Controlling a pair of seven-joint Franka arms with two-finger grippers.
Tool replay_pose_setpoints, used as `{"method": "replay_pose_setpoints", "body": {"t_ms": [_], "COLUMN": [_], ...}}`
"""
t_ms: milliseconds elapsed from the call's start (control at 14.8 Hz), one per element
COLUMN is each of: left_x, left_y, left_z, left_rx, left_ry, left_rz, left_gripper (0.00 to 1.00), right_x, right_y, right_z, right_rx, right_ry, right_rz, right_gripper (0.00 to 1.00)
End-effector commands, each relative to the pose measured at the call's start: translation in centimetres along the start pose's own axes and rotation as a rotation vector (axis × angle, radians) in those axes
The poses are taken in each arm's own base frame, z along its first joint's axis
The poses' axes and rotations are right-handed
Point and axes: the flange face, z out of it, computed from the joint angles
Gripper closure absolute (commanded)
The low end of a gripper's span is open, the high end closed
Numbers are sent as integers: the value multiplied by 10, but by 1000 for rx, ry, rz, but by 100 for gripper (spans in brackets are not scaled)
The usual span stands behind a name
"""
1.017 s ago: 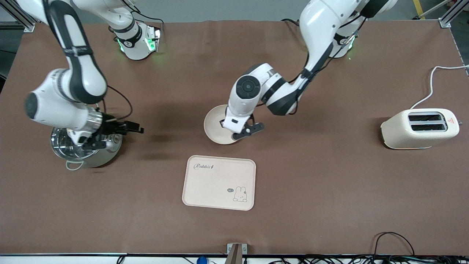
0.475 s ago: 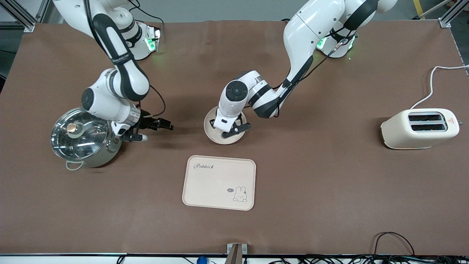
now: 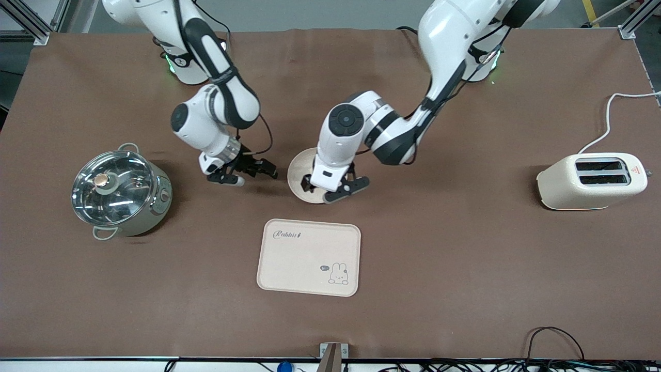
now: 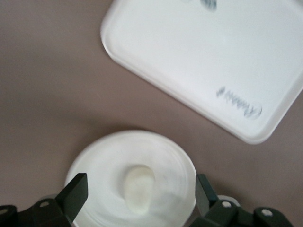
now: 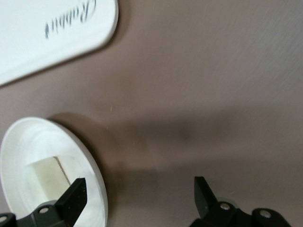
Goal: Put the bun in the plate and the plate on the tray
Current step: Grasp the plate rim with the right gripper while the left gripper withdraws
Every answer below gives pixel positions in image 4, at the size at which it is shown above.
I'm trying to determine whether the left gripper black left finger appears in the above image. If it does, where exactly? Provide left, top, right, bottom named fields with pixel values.
left=0, top=173, right=89, bottom=227

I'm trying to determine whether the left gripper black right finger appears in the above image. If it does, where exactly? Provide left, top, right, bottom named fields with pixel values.
left=189, top=174, right=293, bottom=227

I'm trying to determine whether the white round plate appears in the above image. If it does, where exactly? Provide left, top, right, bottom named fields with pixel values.
left=64, top=130, right=197, bottom=227

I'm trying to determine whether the white steamed bun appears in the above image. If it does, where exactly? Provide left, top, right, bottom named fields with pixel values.
left=123, top=165, right=156, bottom=216

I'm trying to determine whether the white rectangular tray Rabbit print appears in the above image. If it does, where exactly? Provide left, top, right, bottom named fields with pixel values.
left=99, top=0, right=303, bottom=145

